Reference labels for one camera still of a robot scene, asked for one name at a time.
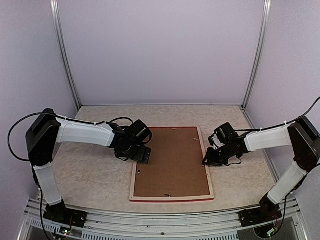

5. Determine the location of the brown cardboard backing board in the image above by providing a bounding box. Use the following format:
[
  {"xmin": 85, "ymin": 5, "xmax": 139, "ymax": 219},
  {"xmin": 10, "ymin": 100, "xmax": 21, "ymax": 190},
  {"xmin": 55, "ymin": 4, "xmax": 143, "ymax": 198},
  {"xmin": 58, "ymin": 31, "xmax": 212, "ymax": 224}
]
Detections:
[{"xmin": 133, "ymin": 127, "xmax": 211, "ymax": 198}]

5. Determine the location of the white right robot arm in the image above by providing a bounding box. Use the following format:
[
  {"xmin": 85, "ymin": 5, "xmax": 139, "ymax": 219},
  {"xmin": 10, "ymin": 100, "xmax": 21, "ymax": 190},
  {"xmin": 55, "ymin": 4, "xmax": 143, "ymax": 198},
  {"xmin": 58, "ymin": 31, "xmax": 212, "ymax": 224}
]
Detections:
[{"xmin": 202, "ymin": 116, "xmax": 320, "ymax": 222}]

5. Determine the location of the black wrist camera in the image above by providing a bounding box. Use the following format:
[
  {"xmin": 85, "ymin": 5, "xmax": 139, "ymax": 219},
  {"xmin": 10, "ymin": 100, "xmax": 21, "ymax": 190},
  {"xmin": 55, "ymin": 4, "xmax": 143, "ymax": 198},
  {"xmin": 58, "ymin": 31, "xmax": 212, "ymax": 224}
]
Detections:
[
  {"xmin": 208, "ymin": 122, "xmax": 239, "ymax": 148},
  {"xmin": 121, "ymin": 120, "xmax": 153, "ymax": 146}
]

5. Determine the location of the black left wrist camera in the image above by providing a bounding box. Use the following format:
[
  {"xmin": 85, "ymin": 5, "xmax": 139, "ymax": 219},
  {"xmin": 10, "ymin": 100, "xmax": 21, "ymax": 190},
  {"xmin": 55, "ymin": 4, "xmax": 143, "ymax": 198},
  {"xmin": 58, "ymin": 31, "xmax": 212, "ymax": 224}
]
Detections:
[{"xmin": 121, "ymin": 120, "xmax": 153, "ymax": 146}]

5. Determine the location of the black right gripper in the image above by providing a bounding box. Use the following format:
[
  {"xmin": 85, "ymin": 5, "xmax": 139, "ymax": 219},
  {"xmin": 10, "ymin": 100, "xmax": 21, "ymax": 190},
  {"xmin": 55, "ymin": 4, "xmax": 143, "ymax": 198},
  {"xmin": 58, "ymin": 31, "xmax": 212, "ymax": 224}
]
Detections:
[{"xmin": 202, "ymin": 143, "xmax": 234, "ymax": 167}]

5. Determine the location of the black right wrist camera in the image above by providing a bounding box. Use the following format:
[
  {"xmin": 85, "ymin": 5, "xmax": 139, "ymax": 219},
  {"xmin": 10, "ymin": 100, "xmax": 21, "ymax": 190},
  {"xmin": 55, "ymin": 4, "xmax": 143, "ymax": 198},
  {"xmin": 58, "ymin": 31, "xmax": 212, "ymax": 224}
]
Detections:
[{"xmin": 208, "ymin": 122, "xmax": 239, "ymax": 148}]

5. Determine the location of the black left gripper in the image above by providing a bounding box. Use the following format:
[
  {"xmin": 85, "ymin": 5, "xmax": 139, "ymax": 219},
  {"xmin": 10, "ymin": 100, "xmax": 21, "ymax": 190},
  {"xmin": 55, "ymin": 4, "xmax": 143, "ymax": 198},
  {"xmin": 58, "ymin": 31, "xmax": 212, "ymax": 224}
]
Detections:
[{"xmin": 117, "ymin": 143, "xmax": 152, "ymax": 164}]

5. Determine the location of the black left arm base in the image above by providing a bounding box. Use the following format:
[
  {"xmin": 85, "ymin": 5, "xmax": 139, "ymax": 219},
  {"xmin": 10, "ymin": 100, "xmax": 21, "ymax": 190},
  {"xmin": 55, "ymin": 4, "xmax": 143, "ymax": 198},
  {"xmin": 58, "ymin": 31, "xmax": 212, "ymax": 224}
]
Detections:
[{"xmin": 43, "ymin": 200, "xmax": 88, "ymax": 228}]

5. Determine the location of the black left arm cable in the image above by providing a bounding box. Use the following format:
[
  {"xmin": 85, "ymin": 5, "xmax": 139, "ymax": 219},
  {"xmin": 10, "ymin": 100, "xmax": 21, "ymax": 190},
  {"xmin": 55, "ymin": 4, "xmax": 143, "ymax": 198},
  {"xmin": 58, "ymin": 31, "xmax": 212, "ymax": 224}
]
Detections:
[{"xmin": 6, "ymin": 112, "xmax": 61, "ymax": 162}]

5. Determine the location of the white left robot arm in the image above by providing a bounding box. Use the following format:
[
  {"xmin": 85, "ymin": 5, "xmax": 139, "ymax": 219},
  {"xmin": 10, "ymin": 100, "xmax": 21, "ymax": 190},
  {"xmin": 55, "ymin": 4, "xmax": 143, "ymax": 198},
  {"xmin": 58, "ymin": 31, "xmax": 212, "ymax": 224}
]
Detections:
[{"xmin": 26, "ymin": 108, "xmax": 153, "ymax": 223}]

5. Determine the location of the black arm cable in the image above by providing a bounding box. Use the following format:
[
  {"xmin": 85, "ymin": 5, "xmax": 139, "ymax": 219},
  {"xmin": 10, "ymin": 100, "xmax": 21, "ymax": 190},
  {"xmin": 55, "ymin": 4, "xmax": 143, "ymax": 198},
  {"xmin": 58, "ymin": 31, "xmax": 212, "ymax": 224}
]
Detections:
[
  {"xmin": 6, "ymin": 112, "xmax": 61, "ymax": 162},
  {"xmin": 234, "ymin": 96, "xmax": 320, "ymax": 132}
]

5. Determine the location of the aluminium front rail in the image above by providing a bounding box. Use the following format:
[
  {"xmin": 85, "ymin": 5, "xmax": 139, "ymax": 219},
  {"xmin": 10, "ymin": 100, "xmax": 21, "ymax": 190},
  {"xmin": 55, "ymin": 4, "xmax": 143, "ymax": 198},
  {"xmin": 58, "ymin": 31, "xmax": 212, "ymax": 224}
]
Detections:
[{"xmin": 16, "ymin": 198, "xmax": 308, "ymax": 240}]

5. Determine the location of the aluminium corner post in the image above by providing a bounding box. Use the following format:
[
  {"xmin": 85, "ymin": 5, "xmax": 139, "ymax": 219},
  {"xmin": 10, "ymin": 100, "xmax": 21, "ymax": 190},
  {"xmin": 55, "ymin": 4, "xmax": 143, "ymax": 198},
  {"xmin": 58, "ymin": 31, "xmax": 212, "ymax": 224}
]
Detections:
[
  {"xmin": 241, "ymin": 0, "xmax": 272, "ymax": 112},
  {"xmin": 50, "ymin": 0, "xmax": 82, "ymax": 111}
]

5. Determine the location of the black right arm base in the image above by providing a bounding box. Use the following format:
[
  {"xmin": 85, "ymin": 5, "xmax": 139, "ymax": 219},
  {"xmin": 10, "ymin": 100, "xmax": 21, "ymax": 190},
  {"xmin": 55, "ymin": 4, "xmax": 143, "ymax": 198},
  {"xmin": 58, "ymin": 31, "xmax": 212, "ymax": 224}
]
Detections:
[{"xmin": 238, "ymin": 194, "xmax": 283, "ymax": 227}]

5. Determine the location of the right aluminium corner post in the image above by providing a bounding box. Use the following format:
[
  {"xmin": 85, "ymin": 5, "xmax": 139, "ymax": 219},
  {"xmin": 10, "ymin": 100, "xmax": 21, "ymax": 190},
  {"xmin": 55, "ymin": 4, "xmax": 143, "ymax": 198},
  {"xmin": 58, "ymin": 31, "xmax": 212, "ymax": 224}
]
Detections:
[{"xmin": 241, "ymin": 0, "xmax": 272, "ymax": 112}]

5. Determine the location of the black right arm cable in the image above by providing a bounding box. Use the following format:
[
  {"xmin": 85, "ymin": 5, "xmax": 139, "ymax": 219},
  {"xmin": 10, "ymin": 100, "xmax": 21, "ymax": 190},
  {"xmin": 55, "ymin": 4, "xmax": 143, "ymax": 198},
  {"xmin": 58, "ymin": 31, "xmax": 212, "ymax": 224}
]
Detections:
[{"xmin": 234, "ymin": 96, "xmax": 320, "ymax": 132}]

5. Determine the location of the light wood picture frame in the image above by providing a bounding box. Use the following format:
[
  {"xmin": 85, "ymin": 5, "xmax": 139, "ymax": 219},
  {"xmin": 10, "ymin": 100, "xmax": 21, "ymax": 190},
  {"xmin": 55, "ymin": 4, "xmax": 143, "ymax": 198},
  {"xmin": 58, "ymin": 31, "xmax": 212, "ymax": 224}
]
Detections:
[{"xmin": 129, "ymin": 125, "xmax": 216, "ymax": 203}]

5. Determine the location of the left aluminium corner post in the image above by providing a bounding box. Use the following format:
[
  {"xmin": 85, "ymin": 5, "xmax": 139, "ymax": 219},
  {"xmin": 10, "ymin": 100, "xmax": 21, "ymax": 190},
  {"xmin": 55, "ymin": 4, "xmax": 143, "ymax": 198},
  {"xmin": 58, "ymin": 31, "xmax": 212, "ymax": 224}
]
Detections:
[{"xmin": 50, "ymin": 0, "xmax": 82, "ymax": 111}]

